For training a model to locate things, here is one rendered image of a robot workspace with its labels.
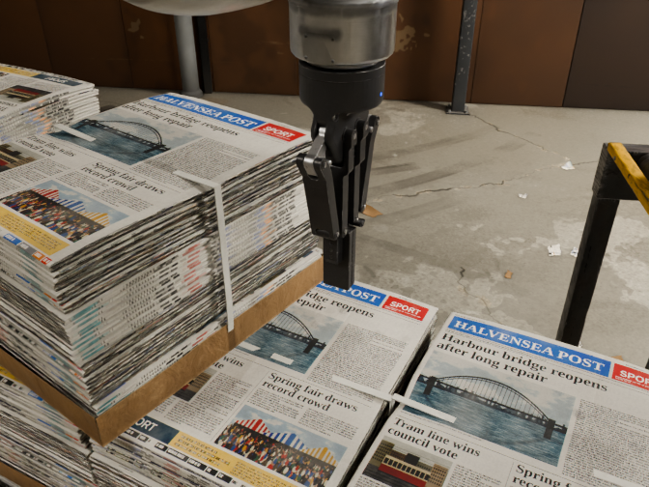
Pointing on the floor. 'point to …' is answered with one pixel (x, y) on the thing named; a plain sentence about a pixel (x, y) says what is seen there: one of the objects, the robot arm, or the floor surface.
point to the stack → (362, 410)
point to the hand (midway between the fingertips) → (339, 255)
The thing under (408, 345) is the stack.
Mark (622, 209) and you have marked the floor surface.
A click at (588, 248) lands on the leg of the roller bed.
